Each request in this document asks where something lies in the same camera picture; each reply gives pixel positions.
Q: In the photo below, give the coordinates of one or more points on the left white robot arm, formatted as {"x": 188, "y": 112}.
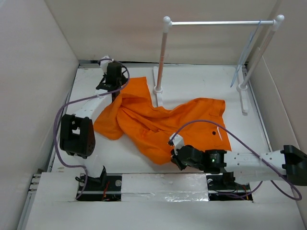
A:
{"x": 76, "y": 136}

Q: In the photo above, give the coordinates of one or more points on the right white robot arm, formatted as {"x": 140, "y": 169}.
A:
{"x": 290, "y": 163}

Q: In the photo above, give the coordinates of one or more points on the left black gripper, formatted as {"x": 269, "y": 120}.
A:
{"x": 123, "y": 79}

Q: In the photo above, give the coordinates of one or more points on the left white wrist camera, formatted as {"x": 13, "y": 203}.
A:
{"x": 103, "y": 63}

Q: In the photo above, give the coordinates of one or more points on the light blue wire hanger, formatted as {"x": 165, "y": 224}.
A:
{"x": 244, "y": 53}

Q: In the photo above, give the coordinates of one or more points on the white clothes rack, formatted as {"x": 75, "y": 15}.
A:
{"x": 242, "y": 82}

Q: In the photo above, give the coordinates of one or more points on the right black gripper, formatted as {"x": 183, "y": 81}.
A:
{"x": 175, "y": 159}

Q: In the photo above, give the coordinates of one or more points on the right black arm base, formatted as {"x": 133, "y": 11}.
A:
{"x": 222, "y": 187}

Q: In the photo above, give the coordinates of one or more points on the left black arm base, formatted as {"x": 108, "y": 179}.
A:
{"x": 107, "y": 191}

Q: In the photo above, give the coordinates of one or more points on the orange trousers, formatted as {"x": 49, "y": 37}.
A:
{"x": 149, "y": 127}

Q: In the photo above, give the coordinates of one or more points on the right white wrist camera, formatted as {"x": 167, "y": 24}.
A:
{"x": 176, "y": 141}

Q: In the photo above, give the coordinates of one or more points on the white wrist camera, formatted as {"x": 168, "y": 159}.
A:
{"x": 103, "y": 63}
{"x": 176, "y": 141}

